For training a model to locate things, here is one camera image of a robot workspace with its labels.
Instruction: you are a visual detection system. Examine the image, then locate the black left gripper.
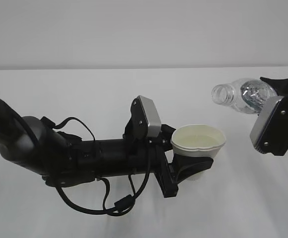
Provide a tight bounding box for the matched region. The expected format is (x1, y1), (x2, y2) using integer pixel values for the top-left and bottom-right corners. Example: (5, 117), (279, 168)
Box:
(123, 98), (214, 198)

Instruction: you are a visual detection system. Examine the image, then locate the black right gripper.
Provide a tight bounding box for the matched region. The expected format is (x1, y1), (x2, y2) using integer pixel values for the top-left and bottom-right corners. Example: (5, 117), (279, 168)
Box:
(260, 77), (288, 156)

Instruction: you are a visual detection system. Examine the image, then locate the white paper cup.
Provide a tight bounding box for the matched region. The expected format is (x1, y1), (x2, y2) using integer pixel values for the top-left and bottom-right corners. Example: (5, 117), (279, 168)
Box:
(171, 124), (227, 159)

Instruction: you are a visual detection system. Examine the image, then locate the clear green-label water bottle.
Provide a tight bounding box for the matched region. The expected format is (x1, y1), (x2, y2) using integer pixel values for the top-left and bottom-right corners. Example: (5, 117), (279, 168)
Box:
(211, 78), (277, 115)

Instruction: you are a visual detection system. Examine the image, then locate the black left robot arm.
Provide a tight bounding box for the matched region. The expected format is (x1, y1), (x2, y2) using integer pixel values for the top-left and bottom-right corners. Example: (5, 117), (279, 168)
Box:
(0, 96), (213, 197)

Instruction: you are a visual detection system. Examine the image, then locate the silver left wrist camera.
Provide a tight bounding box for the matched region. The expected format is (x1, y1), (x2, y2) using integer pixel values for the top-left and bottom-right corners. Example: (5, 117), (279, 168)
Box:
(138, 95), (162, 137)

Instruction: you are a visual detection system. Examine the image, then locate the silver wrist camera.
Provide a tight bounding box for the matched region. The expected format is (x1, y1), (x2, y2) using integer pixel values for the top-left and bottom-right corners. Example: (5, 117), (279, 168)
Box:
(250, 96), (283, 154)
(138, 95), (162, 137)

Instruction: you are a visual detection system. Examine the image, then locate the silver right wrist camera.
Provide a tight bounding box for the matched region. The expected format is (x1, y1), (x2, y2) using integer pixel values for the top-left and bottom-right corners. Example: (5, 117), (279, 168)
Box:
(250, 96), (283, 154)

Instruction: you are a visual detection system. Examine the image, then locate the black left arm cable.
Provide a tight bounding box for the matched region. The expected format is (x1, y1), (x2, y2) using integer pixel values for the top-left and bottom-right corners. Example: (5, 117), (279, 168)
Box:
(51, 117), (151, 217)

